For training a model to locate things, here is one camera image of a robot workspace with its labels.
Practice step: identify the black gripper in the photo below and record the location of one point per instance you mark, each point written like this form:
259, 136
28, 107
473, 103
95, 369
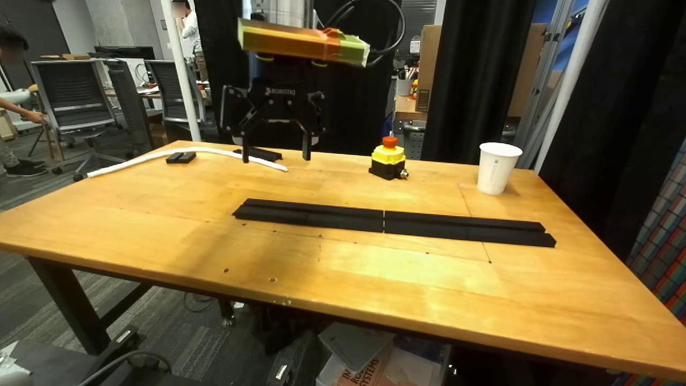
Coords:
276, 103

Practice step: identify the small black grooved block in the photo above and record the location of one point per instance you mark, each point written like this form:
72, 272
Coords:
180, 157

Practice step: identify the yellow green wrist box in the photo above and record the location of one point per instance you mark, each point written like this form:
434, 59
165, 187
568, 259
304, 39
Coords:
308, 43

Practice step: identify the wide black curtain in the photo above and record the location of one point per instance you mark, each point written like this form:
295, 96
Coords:
221, 50

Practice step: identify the yellow red emergency stop button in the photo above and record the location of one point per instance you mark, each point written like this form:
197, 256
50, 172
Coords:
389, 162

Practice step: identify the white slanted pole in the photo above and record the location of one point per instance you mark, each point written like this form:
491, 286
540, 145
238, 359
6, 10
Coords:
575, 71
180, 71

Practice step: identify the grey office chair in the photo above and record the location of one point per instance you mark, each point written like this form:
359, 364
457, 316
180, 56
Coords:
77, 92
132, 107
168, 89

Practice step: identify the person in white shirt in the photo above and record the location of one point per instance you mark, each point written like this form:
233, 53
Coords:
187, 28

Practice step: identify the white curved plastic tube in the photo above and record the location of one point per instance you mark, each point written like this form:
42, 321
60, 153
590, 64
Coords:
120, 163

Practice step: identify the brown cardboard box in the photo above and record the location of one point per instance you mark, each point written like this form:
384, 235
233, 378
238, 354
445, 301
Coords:
431, 50

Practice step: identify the narrow black curtain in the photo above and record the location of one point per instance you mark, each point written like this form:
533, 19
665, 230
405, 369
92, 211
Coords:
478, 77

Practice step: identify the grey flat box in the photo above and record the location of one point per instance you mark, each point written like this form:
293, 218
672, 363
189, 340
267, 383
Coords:
355, 345

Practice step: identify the black bag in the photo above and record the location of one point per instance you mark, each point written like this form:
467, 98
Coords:
300, 360

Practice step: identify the white paper cup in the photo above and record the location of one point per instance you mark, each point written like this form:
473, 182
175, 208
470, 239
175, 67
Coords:
497, 170

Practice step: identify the black table leg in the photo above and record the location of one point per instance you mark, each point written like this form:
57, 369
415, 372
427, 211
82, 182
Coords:
68, 301

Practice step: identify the person with dark hair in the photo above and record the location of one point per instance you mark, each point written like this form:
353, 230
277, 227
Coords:
11, 98

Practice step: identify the black seat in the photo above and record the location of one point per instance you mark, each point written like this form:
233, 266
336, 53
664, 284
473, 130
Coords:
57, 364

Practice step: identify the black curtain beside patterned backdrop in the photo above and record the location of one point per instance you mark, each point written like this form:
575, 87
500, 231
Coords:
629, 107

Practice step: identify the multicoloured patterned backdrop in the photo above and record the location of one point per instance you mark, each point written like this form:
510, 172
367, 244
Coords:
667, 237

